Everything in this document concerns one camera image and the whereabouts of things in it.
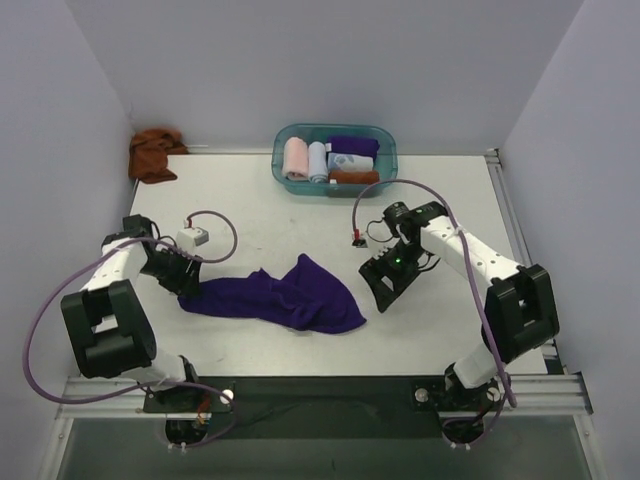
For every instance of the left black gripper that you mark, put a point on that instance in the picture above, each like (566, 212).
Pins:
(185, 273)

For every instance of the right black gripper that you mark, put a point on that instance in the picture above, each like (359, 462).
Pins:
(388, 273)

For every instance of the purple towel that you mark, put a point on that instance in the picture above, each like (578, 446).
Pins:
(307, 298)
(361, 146)

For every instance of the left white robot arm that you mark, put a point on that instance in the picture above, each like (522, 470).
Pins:
(110, 333)

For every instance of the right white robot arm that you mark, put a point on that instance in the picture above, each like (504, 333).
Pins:
(517, 301)

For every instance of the brown rolled towel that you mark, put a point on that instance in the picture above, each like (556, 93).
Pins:
(353, 178)

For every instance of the white patterned rolled towel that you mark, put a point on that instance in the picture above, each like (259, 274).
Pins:
(349, 162)

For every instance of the brown crumpled towel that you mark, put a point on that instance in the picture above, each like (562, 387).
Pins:
(149, 152)

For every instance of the teal plastic basket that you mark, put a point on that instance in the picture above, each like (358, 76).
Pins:
(385, 163)

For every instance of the purple folded towel in basket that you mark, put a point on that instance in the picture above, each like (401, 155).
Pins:
(361, 146)

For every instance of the light blue rolled towel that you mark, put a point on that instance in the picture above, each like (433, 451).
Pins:
(318, 169)

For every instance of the pink rolled towel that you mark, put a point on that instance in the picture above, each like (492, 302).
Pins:
(295, 160)

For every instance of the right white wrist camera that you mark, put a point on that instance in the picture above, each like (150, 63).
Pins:
(378, 249)

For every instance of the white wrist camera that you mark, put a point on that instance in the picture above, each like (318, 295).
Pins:
(191, 237)
(378, 249)

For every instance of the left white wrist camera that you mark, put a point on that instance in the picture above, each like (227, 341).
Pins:
(191, 237)

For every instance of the aluminium right side rail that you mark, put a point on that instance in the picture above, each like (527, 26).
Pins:
(549, 350)

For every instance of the aluminium rail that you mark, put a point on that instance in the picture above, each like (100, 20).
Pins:
(549, 350)
(545, 395)

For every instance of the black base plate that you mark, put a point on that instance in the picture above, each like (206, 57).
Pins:
(326, 408)

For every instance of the aluminium front rail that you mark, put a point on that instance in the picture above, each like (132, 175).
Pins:
(545, 395)

